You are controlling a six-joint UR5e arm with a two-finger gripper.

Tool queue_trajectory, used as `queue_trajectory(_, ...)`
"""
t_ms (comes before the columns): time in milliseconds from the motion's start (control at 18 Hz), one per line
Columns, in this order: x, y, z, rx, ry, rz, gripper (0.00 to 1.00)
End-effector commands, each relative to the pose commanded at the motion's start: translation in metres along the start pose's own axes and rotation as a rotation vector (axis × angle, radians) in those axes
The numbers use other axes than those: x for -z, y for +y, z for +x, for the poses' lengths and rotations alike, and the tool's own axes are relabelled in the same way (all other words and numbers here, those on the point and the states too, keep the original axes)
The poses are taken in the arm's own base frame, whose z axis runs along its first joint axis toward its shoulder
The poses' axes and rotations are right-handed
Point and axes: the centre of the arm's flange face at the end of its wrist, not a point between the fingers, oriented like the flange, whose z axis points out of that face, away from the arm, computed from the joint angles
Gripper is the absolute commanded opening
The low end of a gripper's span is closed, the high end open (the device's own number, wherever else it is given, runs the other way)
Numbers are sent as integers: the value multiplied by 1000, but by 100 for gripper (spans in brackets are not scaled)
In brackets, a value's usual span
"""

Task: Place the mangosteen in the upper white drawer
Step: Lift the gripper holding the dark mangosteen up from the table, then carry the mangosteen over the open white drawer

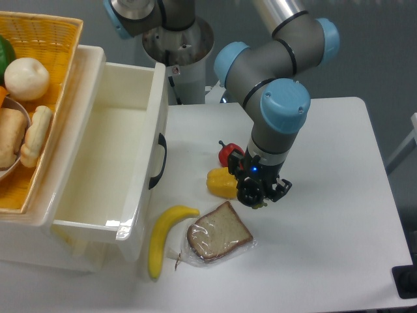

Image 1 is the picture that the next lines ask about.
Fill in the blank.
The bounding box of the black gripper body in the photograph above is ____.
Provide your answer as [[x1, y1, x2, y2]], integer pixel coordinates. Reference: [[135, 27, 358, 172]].
[[227, 150, 283, 196]]

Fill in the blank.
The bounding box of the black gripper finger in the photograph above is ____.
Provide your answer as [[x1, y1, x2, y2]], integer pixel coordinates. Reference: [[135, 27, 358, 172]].
[[237, 180, 264, 207], [268, 178, 292, 202]]

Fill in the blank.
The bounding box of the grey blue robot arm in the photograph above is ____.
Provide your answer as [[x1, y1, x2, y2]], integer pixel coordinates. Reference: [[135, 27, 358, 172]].
[[104, 1, 340, 208]]

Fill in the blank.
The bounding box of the white upper drawer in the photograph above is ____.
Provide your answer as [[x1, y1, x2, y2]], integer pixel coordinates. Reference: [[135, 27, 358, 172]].
[[53, 63, 168, 261]]

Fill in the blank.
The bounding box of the white drawer cabinet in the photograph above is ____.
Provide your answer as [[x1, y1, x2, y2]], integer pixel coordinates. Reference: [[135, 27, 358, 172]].
[[1, 45, 106, 272]]

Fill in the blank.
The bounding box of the red bell pepper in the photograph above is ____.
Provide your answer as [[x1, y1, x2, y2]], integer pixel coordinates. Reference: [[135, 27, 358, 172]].
[[218, 140, 244, 167]]

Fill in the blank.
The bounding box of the yellow bell pepper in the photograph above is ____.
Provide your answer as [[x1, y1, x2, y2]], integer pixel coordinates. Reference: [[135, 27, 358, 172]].
[[206, 167, 237, 199]]

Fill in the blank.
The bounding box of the bread slice in plastic wrap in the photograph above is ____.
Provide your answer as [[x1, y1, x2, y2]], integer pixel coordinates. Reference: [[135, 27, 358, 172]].
[[176, 201, 257, 268]]

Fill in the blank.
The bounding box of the yellow banana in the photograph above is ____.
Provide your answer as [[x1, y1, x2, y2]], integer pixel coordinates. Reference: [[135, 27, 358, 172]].
[[147, 205, 200, 280]]

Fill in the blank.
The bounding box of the black device at table edge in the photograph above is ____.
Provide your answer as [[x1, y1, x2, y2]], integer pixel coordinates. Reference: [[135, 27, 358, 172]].
[[392, 265, 416, 299]]

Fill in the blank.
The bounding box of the beige braided bread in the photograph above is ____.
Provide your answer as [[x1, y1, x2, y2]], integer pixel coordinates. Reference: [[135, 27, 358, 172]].
[[20, 106, 52, 168]]

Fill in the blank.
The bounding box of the yellow wicker basket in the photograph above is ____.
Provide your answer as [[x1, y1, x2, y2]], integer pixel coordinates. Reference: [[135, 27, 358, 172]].
[[1, 11, 83, 215]]

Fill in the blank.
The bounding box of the white round bun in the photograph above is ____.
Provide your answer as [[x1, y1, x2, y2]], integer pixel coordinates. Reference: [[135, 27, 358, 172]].
[[5, 57, 50, 101]]

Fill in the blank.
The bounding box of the brown bread loaf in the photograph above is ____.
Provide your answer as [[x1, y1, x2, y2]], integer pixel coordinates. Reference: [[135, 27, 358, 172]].
[[0, 108, 27, 170]]

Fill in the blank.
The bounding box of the grey bowl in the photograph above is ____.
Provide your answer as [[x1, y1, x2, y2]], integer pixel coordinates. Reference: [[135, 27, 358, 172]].
[[1, 97, 31, 180]]

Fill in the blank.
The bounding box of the orange vegetable piece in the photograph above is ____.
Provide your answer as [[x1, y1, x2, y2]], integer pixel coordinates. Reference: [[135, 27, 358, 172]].
[[0, 85, 8, 107]]

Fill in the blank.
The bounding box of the green vegetable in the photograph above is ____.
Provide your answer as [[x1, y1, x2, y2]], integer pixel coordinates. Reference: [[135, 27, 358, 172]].
[[0, 36, 16, 85]]

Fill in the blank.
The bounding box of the black drawer handle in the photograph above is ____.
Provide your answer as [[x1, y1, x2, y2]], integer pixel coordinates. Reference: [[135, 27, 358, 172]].
[[149, 133, 167, 190]]

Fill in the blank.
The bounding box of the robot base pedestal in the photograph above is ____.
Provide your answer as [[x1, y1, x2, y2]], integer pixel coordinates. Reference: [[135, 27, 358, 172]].
[[142, 17, 214, 105]]

